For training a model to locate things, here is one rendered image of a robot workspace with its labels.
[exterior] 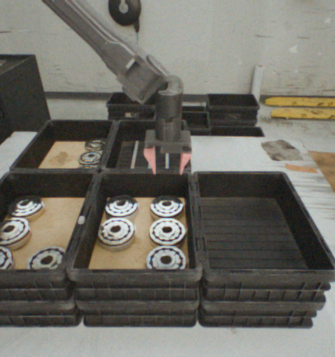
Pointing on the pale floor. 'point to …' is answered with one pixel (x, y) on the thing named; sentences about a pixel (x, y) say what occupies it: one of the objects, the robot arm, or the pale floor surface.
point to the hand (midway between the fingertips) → (167, 170)
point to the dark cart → (15, 98)
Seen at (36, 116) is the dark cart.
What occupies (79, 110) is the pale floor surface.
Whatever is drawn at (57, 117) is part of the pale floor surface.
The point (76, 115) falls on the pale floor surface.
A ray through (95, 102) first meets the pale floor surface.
